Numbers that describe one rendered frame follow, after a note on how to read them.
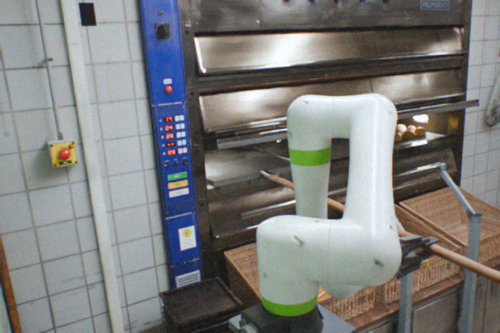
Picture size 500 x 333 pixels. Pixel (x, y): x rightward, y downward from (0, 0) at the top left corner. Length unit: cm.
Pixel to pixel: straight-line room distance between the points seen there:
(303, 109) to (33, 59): 108
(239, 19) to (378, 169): 128
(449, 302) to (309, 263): 177
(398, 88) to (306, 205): 161
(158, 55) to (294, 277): 124
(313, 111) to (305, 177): 18
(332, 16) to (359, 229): 166
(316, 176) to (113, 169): 99
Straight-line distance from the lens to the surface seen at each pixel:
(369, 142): 106
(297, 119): 116
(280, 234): 89
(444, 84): 304
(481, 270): 139
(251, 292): 205
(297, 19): 228
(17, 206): 192
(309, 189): 122
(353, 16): 251
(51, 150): 180
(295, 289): 93
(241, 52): 209
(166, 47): 192
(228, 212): 218
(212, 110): 204
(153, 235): 206
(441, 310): 258
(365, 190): 97
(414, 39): 282
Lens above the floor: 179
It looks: 15 degrees down
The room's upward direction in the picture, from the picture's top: 3 degrees counter-clockwise
